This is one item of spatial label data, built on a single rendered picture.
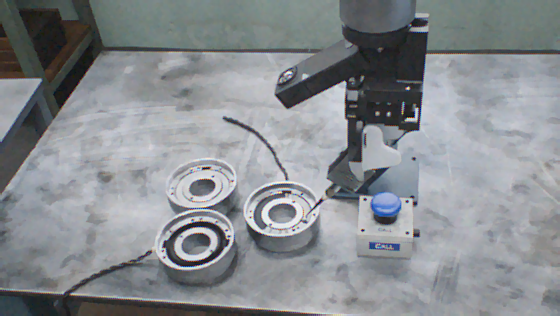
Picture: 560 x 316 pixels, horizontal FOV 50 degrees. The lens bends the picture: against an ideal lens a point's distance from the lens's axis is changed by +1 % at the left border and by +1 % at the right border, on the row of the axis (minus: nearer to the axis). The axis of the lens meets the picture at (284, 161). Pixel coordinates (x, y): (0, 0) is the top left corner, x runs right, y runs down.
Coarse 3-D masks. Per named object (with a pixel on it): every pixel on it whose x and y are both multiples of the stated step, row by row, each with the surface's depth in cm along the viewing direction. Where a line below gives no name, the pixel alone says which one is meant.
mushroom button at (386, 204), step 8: (384, 192) 78; (376, 200) 77; (384, 200) 77; (392, 200) 77; (400, 200) 78; (376, 208) 77; (384, 208) 76; (392, 208) 76; (400, 208) 77; (384, 216) 76
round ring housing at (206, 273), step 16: (176, 224) 83; (224, 224) 82; (160, 240) 81; (176, 240) 81; (192, 240) 83; (208, 240) 82; (160, 256) 78; (192, 256) 79; (224, 256) 77; (176, 272) 77; (192, 272) 76; (208, 272) 77
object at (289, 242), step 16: (256, 192) 85; (304, 192) 86; (272, 208) 85; (288, 208) 85; (272, 224) 82; (288, 224) 81; (256, 240) 81; (272, 240) 79; (288, 240) 79; (304, 240) 80
